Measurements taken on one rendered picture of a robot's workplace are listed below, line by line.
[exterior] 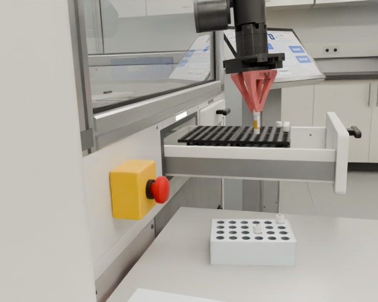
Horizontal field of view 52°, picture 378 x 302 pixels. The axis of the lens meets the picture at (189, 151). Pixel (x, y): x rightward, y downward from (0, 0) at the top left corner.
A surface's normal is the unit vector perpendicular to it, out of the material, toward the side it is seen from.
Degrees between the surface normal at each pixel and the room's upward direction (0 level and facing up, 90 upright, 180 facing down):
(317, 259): 0
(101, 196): 90
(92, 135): 90
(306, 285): 0
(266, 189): 90
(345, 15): 90
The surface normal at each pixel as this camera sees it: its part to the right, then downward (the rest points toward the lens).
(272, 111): 0.64, 0.15
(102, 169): 0.96, 0.03
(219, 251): -0.09, 0.22
